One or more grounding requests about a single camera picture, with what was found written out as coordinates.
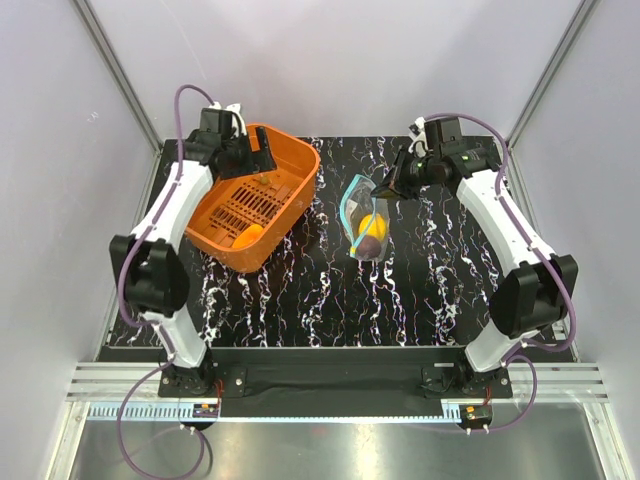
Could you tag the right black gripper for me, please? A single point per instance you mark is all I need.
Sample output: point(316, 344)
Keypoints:
point(394, 181)

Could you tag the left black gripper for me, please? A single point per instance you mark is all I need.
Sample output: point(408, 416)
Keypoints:
point(257, 162)

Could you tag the clear zip top bag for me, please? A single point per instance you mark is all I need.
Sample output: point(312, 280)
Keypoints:
point(355, 204)

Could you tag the yellow lemon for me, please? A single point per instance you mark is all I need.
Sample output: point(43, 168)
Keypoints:
point(374, 225)

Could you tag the orange plastic basket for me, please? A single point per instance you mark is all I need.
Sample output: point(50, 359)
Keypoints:
point(233, 205)

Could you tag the dark red plum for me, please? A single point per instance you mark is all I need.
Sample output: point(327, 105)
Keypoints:
point(369, 247)

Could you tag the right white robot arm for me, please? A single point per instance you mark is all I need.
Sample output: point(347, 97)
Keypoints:
point(537, 283)

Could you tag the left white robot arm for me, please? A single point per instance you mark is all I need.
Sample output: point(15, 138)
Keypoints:
point(151, 281)

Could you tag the orange carrot piece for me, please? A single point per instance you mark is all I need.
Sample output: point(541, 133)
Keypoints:
point(248, 236)

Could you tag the right connector box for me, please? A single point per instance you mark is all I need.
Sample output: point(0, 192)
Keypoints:
point(476, 416)

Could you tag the connector box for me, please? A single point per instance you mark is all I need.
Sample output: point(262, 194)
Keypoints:
point(476, 416)
point(209, 410)

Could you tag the left connector box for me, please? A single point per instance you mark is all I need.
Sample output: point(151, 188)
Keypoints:
point(209, 410)

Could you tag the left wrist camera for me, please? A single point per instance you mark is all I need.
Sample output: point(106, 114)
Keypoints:
point(220, 124)

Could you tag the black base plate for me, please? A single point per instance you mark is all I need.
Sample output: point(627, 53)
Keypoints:
point(437, 371)

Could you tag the aluminium frame rail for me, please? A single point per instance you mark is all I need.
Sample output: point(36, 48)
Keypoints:
point(556, 382)

